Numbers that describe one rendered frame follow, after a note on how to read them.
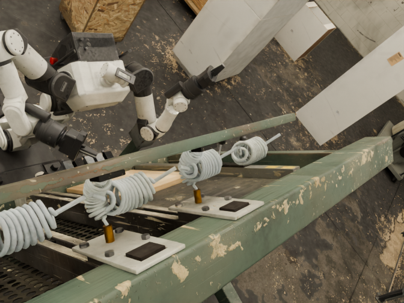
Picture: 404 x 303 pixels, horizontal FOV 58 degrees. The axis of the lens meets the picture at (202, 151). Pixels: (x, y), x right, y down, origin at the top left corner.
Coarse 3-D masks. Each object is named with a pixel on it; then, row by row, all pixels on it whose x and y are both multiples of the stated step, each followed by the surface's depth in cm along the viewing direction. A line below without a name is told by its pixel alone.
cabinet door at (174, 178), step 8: (120, 176) 182; (128, 176) 179; (152, 176) 170; (168, 176) 164; (176, 176) 160; (152, 184) 151; (160, 184) 149; (168, 184) 150; (72, 192) 166; (80, 192) 161
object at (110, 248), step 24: (96, 192) 61; (96, 216) 64; (24, 240) 87; (48, 240) 84; (72, 240) 80; (96, 240) 67; (120, 240) 65; (144, 240) 63; (168, 240) 62; (48, 264) 79; (72, 264) 71; (96, 264) 65; (120, 264) 55; (144, 264) 54
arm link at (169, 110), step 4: (172, 96) 173; (168, 100) 174; (172, 100) 174; (168, 104) 174; (172, 104) 176; (168, 108) 173; (172, 108) 175; (168, 112) 172; (172, 112) 173; (176, 112) 174; (168, 116) 174; (172, 116) 174
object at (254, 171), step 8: (136, 168) 196; (144, 168) 192; (152, 168) 187; (160, 168) 183; (168, 168) 179; (176, 168) 175; (224, 168) 154; (232, 168) 151; (240, 168) 148; (248, 168) 146; (256, 168) 143; (264, 168) 141; (272, 168) 138; (280, 168) 136; (288, 168) 134; (296, 168) 134; (232, 176) 152; (240, 176) 149; (248, 176) 146; (256, 176) 144; (264, 176) 141; (272, 176) 139; (280, 176) 136
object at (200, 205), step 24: (216, 144) 76; (192, 168) 79; (48, 192) 138; (72, 216) 119; (120, 216) 99; (144, 216) 92; (168, 216) 87; (192, 216) 80; (216, 216) 72; (240, 216) 70
